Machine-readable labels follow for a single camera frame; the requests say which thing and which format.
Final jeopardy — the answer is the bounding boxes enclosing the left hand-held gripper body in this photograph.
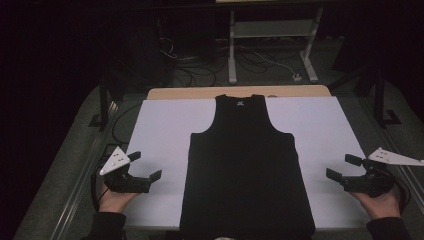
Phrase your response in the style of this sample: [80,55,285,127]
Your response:
[99,146,151,194]

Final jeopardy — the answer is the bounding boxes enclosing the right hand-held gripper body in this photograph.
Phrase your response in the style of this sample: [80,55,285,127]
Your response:
[341,147,424,198]

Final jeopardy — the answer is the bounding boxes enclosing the black tank top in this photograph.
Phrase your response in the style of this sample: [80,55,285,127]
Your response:
[179,93,316,240]

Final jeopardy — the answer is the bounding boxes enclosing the person's right hand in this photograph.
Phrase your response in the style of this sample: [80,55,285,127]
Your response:
[349,188,401,220]

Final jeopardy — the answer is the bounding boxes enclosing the person's left hand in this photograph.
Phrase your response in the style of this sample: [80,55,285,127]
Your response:
[99,186,141,214]

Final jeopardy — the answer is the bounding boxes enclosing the white board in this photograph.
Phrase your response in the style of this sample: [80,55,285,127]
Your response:
[123,96,372,231]

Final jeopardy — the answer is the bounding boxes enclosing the black metal stand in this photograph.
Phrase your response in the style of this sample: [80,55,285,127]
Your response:
[373,66,403,129]
[89,76,118,131]

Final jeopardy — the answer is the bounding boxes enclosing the wooden table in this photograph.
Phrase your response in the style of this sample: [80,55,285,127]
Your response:
[146,84,332,101]

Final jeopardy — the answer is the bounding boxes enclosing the grey metal stand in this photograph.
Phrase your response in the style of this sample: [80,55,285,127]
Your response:
[228,6,324,85]

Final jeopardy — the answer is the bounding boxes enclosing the thin black floor cable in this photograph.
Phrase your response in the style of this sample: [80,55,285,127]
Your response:
[111,103,143,146]

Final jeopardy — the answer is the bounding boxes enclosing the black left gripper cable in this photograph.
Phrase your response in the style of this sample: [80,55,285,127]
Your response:
[90,159,111,213]

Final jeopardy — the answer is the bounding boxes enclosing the metal floor rail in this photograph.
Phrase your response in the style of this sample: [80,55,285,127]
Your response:
[359,96,424,208]
[49,99,118,240]

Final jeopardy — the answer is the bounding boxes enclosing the white cable with plug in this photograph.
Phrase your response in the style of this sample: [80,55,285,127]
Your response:
[253,49,303,83]

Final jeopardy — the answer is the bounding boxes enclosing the black floor cables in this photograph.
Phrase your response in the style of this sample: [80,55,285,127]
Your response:
[159,36,228,88]

